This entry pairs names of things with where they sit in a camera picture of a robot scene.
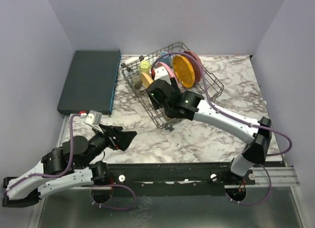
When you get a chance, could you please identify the grey wire dish rack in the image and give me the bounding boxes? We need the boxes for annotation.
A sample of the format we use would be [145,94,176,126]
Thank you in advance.
[121,42,224,131]

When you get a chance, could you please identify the yellow-green faceted mug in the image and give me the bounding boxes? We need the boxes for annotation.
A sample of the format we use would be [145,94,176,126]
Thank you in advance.
[138,60,152,74]

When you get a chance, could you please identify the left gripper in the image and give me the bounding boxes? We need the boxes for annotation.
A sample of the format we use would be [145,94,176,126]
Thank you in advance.
[80,123,137,168]

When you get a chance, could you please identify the blue floral mug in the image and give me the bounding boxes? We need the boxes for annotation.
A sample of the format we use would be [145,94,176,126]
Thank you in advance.
[159,51,171,65]

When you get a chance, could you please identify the aluminium rail frame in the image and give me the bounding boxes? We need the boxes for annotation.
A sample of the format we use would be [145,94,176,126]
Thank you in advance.
[252,167,300,188]

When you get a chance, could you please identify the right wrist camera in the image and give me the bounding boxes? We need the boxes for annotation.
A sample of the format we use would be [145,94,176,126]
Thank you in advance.
[153,66,171,84]

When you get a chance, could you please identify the small grey cup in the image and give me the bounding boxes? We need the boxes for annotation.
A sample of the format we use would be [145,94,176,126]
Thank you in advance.
[131,75,142,89]

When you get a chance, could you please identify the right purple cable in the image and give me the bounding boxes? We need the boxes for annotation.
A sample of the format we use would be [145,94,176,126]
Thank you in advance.
[151,52,293,206]

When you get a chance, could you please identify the pink polka dot plate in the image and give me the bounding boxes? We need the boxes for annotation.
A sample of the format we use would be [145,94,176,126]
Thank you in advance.
[184,50,202,84]

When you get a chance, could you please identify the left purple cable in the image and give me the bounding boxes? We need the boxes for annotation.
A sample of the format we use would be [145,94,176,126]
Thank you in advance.
[3,111,87,196]

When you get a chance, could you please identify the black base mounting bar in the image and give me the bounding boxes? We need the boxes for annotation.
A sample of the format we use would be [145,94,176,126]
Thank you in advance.
[92,162,255,196]

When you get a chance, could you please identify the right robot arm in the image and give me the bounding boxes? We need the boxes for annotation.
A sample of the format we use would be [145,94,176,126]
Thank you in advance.
[146,78,272,185]

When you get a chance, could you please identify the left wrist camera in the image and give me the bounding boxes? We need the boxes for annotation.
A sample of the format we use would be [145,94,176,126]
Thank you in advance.
[79,110,103,133]

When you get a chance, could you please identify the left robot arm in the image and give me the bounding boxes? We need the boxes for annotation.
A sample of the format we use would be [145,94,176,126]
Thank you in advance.
[2,125,137,208]

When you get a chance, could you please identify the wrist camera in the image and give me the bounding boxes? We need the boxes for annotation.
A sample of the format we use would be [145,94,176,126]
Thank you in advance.
[153,66,171,84]
[79,110,103,133]

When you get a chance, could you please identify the plain orange plate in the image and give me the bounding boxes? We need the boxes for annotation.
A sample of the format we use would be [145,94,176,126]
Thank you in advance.
[139,72,153,89]

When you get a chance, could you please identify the purple cable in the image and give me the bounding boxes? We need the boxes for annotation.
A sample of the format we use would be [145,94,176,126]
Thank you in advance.
[151,52,293,206]
[3,111,87,196]

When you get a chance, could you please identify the dark grey network switch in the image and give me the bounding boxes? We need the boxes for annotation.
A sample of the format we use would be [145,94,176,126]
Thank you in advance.
[57,49,121,116]

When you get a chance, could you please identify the brown beige bowl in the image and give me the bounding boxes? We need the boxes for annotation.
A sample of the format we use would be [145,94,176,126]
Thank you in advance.
[163,113,172,122]

